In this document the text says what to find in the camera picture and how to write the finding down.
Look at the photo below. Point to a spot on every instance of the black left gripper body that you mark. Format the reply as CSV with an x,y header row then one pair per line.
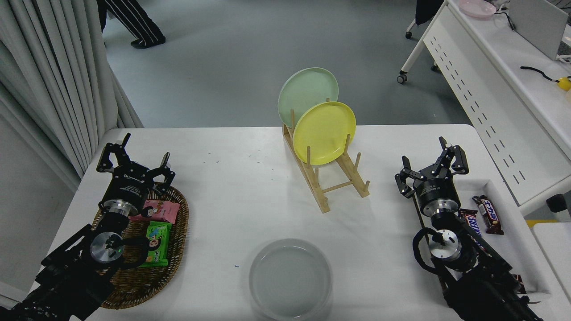
x,y
128,183

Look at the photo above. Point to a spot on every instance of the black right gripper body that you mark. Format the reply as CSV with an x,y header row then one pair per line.
x,y
436,191

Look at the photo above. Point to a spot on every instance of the grey plate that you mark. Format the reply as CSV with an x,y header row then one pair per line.
x,y
290,278

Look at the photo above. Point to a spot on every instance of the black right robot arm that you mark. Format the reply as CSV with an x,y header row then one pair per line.
x,y
477,285

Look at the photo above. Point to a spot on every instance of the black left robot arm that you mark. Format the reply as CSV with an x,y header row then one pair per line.
x,y
67,276

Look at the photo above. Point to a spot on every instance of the wooden plate rack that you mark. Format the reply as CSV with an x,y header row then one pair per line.
x,y
312,185

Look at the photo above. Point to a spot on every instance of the yellow plate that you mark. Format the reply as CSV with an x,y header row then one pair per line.
x,y
323,131

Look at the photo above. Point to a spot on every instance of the pale green plate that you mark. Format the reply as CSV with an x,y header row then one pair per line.
x,y
303,89

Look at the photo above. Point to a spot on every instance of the pink plate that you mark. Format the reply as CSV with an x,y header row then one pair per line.
x,y
477,7

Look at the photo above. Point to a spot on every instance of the pink snack pack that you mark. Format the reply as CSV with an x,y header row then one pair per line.
x,y
161,210

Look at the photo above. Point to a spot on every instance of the Snickers bar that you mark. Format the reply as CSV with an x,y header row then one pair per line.
x,y
472,221
519,284

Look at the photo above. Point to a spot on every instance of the snack bar with blue characters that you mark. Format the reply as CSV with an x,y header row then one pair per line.
x,y
489,214

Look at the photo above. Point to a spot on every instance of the brown wicker basket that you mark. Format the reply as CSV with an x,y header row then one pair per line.
x,y
176,232

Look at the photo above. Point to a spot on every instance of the green snack pack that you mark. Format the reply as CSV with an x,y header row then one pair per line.
x,y
157,243

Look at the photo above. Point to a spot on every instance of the white desk with perforated panel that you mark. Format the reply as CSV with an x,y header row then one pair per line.
x,y
504,89

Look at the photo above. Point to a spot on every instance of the grey curtain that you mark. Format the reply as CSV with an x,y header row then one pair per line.
x,y
49,76

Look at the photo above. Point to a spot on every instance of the white foam tray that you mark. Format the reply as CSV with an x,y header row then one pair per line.
x,y
522,249

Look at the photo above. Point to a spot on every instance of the person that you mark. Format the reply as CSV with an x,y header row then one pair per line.
x,y
134,22

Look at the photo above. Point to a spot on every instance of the small white table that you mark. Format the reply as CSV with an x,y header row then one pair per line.
x,y
555,254

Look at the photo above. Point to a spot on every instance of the yellow object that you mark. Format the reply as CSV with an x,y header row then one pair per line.
x,y
564,83

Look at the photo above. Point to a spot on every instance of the grey laptop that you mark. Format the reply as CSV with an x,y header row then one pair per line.
x,y
537,24

